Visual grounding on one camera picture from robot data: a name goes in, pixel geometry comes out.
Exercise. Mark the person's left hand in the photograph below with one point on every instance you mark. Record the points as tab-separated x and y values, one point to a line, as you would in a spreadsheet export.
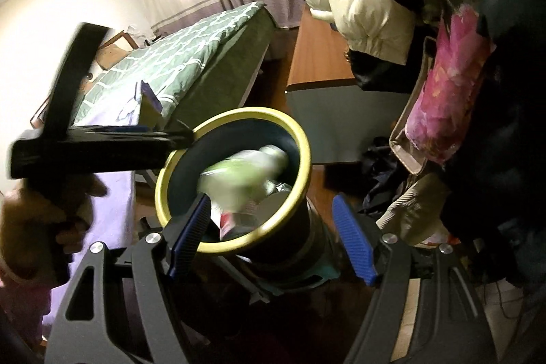
21	227

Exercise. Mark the purple floral cloth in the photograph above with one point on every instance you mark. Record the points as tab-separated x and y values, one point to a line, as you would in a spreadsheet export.
111	193

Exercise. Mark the green checked quilt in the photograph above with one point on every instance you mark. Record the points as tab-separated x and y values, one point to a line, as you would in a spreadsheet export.
192	52

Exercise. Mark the olive grey cloth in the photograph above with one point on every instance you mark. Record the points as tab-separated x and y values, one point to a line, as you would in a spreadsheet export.
149	108

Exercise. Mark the pink floral garment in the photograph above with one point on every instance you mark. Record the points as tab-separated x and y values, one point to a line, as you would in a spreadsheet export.
452	91

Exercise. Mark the tan pillow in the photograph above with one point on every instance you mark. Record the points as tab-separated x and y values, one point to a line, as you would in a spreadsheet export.
108	55

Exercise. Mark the green plastic bag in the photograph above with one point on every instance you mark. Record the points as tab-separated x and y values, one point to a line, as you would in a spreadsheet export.
239	176

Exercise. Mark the wooden bed headboard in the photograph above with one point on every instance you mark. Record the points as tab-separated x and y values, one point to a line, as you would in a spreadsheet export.
115	42

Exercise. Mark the wooden desk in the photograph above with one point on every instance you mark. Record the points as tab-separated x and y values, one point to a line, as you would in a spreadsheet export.
324	69

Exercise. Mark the person's left forearm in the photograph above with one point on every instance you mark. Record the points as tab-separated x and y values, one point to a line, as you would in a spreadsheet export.
21	304

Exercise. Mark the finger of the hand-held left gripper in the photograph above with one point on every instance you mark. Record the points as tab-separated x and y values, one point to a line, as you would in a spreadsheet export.
181	138

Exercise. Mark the beige bag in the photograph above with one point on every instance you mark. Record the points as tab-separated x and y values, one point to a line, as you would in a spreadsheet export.
413	197

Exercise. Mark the yellow-rimmed dark bin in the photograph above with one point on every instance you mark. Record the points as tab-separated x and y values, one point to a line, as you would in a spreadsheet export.
187	180

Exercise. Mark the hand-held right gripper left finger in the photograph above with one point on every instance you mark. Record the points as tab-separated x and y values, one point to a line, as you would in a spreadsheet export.
190	238

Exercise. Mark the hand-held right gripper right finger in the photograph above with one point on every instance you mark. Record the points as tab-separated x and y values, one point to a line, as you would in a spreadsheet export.
354	244

